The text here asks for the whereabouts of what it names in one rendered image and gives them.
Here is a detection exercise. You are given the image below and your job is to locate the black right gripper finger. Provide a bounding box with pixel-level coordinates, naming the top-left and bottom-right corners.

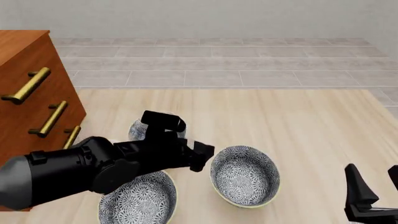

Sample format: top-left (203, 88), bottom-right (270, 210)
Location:
top-left (344, 163), bottom-right (381, 209)
top-left (387, 164), bottom-right (398, 189)

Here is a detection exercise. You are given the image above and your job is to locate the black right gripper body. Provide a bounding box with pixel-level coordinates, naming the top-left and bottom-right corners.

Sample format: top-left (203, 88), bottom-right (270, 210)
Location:
top-left (344, 202), bottom-right (398, 222)

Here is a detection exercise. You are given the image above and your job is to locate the long brass drawer handle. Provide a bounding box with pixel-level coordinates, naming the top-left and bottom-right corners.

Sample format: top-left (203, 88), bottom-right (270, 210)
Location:
top-left (62, 125), bottom-right (82, 151)
top-left (28, 100), bottom-right (69, 139)
top-left (0, 67), bottom-right (52, 106)

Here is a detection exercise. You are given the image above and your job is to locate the wooden cabinet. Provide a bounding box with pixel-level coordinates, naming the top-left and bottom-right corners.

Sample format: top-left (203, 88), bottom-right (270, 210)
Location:
top-left (0, 29), bottom-right (88, 212)

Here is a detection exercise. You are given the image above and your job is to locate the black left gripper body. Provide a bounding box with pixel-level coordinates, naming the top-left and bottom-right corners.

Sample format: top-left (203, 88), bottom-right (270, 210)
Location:
top-left (113, 137), bottom-right (216, 174)

